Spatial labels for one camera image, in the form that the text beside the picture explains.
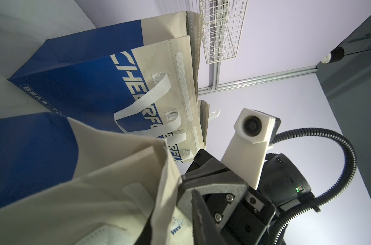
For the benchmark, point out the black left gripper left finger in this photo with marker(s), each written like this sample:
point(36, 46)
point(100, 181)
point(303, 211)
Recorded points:
point(146, 234)

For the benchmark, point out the aluminium frame profiles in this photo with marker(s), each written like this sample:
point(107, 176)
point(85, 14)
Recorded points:
point(215, 86)

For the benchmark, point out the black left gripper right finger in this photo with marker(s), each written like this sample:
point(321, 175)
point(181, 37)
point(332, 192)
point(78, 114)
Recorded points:
point(204, 228)

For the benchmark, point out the white wire wall basket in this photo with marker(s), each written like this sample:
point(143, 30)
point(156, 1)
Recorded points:
point(222, 25)

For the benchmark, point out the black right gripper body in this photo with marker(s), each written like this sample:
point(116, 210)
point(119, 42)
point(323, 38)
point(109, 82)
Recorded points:
point(241, 215)

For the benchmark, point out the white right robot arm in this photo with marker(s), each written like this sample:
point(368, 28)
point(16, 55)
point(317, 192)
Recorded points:
point(284, 186)

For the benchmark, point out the blue beige bag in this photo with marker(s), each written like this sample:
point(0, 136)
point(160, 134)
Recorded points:
point(137, 77)
point(205, 116)
point(63, 182)

